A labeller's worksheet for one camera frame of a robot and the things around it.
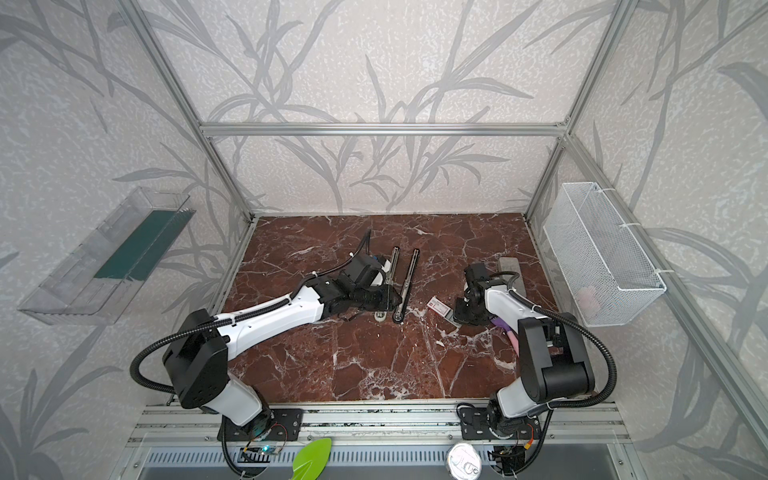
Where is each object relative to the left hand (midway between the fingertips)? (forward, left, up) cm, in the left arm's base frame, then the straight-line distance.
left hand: (404, 294), depth 81 cm
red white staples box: (+3, -11, -14) cm, 18 cm away
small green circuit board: (-34, +32, -15) cm, 49 cm away
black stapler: (+1, +2, -14) cm, 14 cm away
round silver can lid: (-36, -13, -8) cm, 40 cm away
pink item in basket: (-5, -46, +6) cm, 46 cm away
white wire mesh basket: (-6, -42, +20) cm, 47 cm away
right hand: (+2, -18, -14) cm, 22 cm away
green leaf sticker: (-36, +22, -14) cm, 44 cm away
